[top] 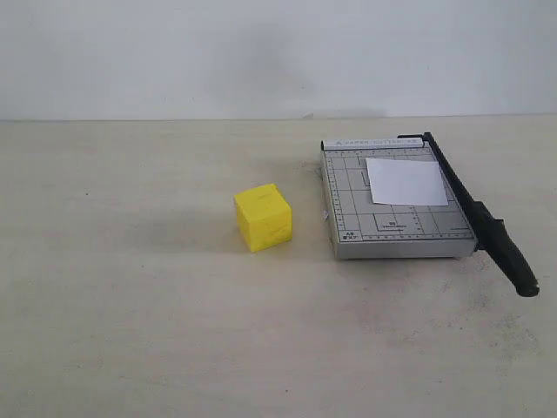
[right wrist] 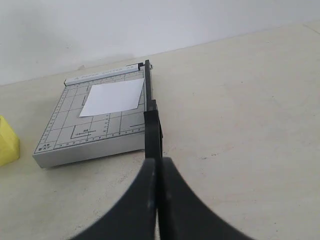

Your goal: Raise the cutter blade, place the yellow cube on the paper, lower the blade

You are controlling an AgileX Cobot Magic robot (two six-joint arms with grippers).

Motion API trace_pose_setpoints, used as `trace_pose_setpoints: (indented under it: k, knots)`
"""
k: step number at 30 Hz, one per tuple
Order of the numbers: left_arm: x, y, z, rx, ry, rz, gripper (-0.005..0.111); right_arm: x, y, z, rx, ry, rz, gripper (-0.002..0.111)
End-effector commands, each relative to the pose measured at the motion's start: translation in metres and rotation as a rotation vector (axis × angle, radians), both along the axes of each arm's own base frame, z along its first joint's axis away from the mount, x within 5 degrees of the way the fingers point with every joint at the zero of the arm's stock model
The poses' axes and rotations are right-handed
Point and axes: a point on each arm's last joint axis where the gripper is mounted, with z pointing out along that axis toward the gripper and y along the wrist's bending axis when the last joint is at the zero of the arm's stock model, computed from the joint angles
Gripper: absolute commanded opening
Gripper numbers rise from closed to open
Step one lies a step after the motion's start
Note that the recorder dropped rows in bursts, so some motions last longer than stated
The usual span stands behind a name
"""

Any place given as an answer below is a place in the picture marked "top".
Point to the yellow foam cube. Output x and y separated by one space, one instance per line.
264 217

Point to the white paper sheet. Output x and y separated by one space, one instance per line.
406 182

